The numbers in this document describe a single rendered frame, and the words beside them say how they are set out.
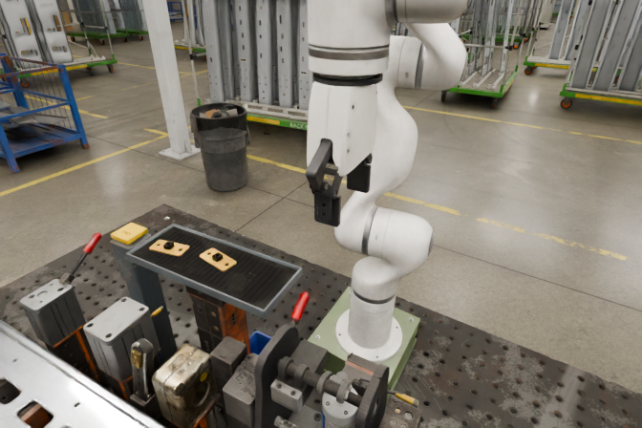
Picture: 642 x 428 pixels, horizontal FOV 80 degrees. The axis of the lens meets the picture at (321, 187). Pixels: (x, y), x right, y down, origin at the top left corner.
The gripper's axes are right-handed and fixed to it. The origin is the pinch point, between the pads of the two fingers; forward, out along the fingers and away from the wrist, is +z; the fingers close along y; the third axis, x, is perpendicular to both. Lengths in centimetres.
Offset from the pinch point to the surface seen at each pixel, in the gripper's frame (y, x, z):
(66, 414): 22, -43, 45
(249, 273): -9.3, -24.6, 28.7
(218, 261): -9.1, -32.8, 28.4
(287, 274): -12.6, -17.7, 28.7
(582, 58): -668, 86, 73
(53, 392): 21, -50, 45
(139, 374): 13, -35, 40
